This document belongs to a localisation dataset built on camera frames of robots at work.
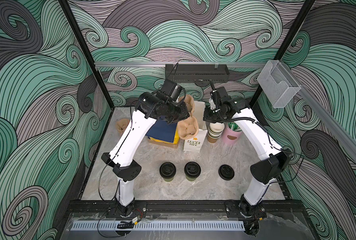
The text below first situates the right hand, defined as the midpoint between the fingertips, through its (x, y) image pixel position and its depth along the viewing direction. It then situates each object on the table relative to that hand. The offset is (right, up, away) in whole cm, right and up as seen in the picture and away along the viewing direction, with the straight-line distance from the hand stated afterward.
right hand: (205, 118), depth 79 cm
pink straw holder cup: (+19, -12, +13) cm, 26 cm away
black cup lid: (-20, -27, -4) cm, 34 cm away
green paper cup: (-20, -35, +3) cm, 40 cm away
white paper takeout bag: (-3, -15, +7) cm, 17 cm away
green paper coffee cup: (-7, -34, +3) cm, 35 cm away
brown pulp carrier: (-10, -5, -10) cm, 15 cm away
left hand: (-9, +1, -14) cm, 17 cm away
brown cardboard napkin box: (-24, -17, +16) cm, 33 cm away
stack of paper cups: (+8, -8, +9) cm, 14 cm away
